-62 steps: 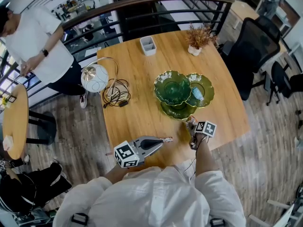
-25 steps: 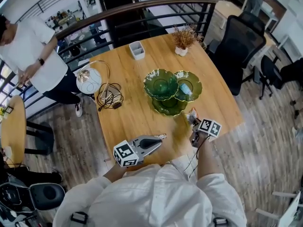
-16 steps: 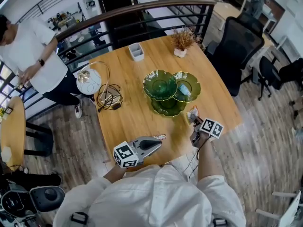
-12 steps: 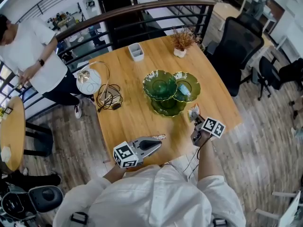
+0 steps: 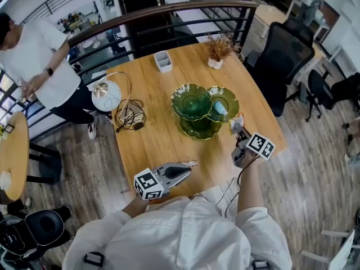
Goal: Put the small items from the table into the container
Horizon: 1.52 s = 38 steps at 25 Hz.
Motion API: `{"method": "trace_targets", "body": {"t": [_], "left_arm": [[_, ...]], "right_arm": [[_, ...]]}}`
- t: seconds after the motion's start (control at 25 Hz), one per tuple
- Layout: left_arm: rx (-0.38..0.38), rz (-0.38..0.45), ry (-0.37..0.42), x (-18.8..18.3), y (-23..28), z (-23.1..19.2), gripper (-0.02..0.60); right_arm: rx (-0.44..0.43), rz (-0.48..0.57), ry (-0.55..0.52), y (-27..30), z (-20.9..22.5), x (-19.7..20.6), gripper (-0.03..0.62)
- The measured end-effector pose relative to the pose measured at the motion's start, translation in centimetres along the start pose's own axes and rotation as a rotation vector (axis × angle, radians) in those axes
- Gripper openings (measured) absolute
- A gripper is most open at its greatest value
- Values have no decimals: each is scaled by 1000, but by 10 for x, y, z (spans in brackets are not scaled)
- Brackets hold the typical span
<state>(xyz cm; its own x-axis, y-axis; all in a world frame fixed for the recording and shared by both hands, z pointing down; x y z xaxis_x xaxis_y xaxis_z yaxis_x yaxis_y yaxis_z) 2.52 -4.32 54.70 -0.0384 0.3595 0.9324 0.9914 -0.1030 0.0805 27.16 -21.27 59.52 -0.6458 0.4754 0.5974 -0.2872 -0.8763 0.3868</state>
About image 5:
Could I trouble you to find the green glass leaf-shaped container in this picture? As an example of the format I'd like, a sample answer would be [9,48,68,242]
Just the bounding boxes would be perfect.
[170,83,240,141]

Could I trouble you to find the small black office chair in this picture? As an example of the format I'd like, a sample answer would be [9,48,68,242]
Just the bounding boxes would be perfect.
[298,69,336,123]

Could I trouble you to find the white globe lamp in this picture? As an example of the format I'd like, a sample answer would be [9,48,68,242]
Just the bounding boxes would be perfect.
[91,71,133,113]

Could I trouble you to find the dried plant in white vase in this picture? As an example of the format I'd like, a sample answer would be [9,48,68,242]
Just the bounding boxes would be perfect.
[203,33,242,70]

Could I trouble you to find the white crumpled tissue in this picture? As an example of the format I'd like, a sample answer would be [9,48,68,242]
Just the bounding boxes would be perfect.
[0,170,14,191]

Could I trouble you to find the thin gripper cable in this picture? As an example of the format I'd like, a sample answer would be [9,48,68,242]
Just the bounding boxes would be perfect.
[224,155,261,218]

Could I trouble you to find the round wooden side table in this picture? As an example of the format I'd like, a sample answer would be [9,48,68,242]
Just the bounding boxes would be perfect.
[0,111,62,203]

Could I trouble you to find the black padded stool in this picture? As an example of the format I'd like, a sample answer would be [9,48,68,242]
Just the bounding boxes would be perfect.
[0,209,66,263]

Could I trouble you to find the person's white shirt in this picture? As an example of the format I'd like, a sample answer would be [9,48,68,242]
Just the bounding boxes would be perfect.
[61,195,294,270]

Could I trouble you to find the white frame chair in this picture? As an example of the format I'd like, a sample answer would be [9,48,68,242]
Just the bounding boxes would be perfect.
[299,228,360,270]

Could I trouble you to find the black railing with wooden handrail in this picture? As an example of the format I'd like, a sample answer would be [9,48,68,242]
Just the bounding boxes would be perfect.
[0,0,260,129]

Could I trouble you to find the small blue item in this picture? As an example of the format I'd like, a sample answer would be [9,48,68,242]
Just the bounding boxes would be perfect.
[214,101,229,115]

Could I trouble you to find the black backpack strap buckle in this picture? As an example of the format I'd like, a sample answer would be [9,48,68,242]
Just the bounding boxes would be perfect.
[251,258,271,270]
[82,251,105,267]

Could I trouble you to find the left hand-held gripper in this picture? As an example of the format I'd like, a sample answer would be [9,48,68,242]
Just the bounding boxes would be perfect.
[133,163,193,201]

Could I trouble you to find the person's right forearm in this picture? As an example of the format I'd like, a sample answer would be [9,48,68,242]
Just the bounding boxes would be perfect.
[236,155,268,222]

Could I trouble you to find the person's left forearm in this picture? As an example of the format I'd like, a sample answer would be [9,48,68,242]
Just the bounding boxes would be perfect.
[121,195,150,219]

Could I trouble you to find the large black office chair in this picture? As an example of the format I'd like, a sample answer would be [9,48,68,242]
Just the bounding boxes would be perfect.
[244,21,316,118]

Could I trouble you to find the small orange white packet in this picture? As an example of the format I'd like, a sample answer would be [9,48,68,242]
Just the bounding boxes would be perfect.
[229,113,246,136]

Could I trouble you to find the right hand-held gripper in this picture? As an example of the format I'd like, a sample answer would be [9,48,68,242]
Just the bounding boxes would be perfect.
[231,123,277,169]

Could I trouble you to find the white divided desk organizer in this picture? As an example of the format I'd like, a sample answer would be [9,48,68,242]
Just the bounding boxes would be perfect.
[153,50,173,73]

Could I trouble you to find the black lamp cable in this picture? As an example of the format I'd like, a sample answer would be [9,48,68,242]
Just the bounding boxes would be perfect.
[115,98,147,134]

